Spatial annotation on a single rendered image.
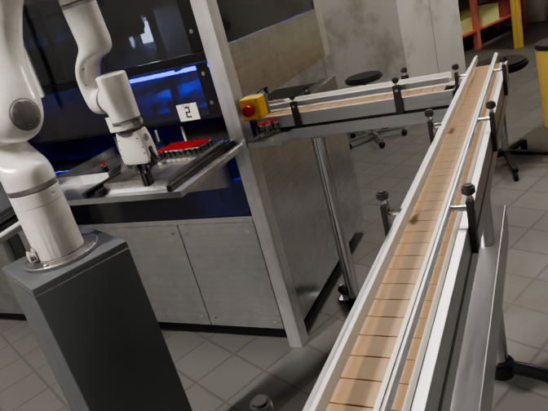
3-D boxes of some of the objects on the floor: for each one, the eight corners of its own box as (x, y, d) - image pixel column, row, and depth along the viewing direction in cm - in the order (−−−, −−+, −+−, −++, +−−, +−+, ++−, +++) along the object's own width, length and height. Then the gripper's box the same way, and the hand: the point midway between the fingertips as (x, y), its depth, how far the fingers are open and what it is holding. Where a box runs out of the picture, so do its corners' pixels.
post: (295, 337, 228) (123, -272, 153) (308, 338, 225) (139, -281, 150) (289, 346, 223) (108, -278, 147) (302, 347, 220) (125, -289, 145)
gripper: (100, 133, 155) (122, 192, 162) (140, 126, 148) (161, 187, 155) (117, 125, 161) (138, 181, 168) (156, 118, 155) (176, 178, 161)
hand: (147, 178), depth 161 cm, fingers closed
